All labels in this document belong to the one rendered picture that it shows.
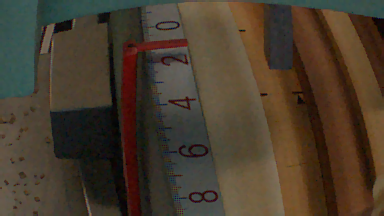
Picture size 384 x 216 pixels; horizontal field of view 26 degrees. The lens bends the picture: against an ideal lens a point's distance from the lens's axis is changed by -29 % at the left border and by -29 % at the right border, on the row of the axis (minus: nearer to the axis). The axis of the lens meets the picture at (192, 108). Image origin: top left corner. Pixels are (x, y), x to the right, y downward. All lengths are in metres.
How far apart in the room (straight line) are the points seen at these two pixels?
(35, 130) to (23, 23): 0.31
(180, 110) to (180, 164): 0.02
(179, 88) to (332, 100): 0.05
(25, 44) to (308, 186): 0.12
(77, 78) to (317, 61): 0.18
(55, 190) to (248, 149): 0.21
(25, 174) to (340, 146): 0.24
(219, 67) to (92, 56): 0.18
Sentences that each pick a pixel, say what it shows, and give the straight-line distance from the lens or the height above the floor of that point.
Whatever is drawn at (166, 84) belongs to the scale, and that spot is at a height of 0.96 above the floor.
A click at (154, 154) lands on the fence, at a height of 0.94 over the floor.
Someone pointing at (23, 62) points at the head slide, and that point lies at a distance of 0.26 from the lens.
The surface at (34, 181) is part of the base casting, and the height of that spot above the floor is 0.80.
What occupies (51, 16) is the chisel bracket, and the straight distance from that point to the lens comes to 0.29.
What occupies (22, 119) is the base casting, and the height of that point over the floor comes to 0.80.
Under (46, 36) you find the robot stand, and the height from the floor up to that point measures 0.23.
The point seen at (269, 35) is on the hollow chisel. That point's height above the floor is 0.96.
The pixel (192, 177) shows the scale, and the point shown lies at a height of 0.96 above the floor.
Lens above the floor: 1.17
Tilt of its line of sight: 41 degrees down
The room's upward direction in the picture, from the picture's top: 2 degrees clockwise
